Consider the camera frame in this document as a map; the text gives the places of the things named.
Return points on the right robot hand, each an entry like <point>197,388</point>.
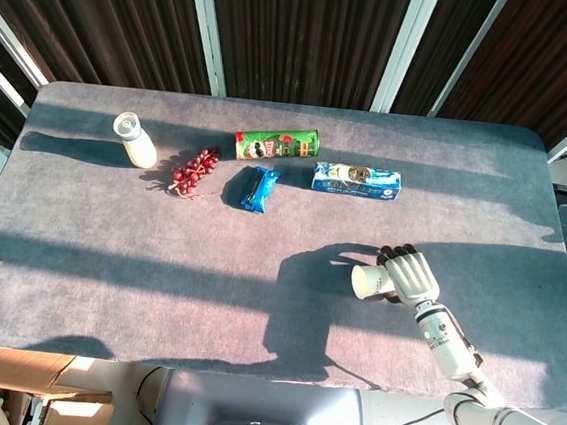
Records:
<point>410,277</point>

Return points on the white paper cup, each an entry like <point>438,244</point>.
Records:
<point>371,283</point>

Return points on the robot base body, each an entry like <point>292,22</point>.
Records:
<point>256,416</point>

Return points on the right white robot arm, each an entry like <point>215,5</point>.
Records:
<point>473,376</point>

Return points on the brown cardboard box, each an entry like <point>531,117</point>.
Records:
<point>22,373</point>

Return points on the blue cookie box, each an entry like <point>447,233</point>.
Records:
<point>357,180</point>

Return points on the blue snack packet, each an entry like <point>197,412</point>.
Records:
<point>259,190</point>

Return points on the green chips can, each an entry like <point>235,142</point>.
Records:
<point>277,145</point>

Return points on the grey table cloth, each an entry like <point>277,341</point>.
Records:
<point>157,271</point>

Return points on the white milk bottle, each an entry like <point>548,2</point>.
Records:
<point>137,142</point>

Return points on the red grape bunch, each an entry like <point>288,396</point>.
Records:
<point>194,171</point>

